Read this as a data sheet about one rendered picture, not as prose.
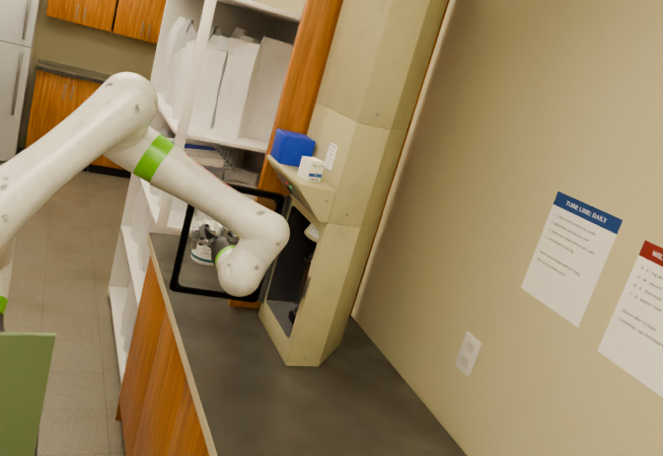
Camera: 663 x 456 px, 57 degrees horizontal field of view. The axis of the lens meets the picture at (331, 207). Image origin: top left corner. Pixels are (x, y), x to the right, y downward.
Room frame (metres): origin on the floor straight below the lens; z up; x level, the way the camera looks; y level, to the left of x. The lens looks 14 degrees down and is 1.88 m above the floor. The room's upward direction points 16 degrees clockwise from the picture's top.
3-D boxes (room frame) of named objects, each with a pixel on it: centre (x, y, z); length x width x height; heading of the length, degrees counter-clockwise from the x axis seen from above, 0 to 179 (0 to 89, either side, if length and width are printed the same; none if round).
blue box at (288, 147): (1.88, 0.17, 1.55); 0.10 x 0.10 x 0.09; 27
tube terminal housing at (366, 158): (1.87, -0.04, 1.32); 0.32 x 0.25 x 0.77; 27
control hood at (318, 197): (1.79, 0.12, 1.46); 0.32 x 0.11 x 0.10; 27
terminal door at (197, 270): (1.89, 0.30, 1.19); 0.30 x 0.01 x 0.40; 110
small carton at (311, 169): (1.72, 0.09, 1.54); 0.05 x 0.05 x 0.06; 43
